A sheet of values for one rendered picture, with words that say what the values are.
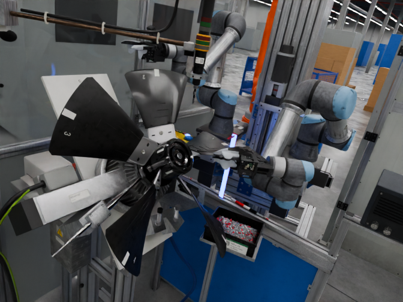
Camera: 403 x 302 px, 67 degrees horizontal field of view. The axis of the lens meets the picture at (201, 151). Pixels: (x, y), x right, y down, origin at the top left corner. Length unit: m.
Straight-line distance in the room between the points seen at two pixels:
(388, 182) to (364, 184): 1.58
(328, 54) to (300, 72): 7.21
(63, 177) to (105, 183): 0.12
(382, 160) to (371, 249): 0.76
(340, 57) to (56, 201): 8.42
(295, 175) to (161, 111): 0.52
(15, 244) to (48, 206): 0.90
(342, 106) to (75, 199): 0.94
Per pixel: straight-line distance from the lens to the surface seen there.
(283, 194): 1.18
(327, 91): 1.24
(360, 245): 2.99
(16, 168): 1.57
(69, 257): 1.36
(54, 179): 0.95
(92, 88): 0.88
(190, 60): 0.98
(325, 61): 9.01
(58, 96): 1.16
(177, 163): 0.95
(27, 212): 0.88
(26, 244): 1.82
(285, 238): 1.40
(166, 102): 1.08
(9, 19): 1.14
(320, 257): 1.39
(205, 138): 1.25
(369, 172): 2.73
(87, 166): 1.10
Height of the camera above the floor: 1.62
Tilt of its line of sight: 23 degrees down
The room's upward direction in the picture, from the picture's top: 10 degrees clockwise
